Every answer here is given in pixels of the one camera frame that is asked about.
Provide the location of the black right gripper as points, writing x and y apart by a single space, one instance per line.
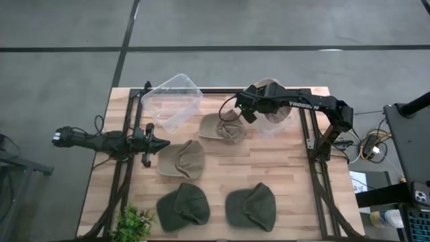
255 101

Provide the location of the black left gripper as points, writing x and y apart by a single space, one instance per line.
142 144

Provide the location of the dark green cap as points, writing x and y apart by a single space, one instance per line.
188 205
252 208

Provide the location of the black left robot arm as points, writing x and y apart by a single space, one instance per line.
100 141

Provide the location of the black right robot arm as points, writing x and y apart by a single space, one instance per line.
322 102

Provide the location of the small green plant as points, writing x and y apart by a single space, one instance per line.
132 225

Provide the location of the black power strip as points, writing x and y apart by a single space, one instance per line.
369 142

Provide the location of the white paper sheet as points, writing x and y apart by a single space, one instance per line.
356 178

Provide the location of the black metal stand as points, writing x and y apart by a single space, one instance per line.
30 165

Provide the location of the white charger plug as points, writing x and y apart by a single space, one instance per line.
375 150

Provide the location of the black desk beam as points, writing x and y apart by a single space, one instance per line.
383 196

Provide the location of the black round pole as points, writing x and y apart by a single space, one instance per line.
416 103

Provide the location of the black laptop lid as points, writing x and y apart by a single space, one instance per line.
413 144

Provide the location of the white and yellow bottle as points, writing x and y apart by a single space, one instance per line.
386 218

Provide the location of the backlit keyboard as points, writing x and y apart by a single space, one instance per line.
420 225

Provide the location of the black metal table frame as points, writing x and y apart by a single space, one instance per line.
221 90

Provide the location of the smartphone with camera lenses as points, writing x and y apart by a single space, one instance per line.
421 195

